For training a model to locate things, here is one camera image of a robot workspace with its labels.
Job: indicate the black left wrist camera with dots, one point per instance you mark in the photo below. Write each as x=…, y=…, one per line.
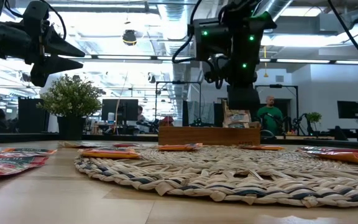
x=39, y=79

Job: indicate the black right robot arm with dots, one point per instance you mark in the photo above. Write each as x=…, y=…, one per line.
x=211, y=40

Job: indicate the black metal gantry frame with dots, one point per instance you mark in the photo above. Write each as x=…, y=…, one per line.
x=178, y=82
x=276, y=86

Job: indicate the yellow hanging pendant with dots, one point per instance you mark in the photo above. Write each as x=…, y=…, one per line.
x=265, y=74

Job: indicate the silver ventilation duct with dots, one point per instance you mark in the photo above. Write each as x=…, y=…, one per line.
x=169, y=15

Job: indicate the wooden three-compartment tray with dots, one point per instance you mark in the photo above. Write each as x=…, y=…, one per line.
x=197, y=137

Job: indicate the black computer monitor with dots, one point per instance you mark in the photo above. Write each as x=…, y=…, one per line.
x=348, y=109
x=126, y=109

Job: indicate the black partition panel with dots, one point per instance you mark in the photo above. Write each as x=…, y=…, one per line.
x=31, y=115

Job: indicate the black hanging spotlight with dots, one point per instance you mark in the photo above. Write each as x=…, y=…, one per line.
x=129, y=37

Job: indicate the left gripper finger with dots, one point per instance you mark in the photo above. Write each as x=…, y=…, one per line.
x=57, y=46
x=57, y=67

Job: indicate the black background table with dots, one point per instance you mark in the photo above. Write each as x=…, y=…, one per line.
x=357, y=131

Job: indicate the round woven placemat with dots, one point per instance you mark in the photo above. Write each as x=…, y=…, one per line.
x=228, y=174

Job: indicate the small green potted plant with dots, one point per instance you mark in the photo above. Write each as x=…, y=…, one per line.
x=314, y=117

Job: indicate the red tea bag sachet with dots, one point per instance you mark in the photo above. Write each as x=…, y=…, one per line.
x=126, y=145
x=331, y=149
x=11, y=166

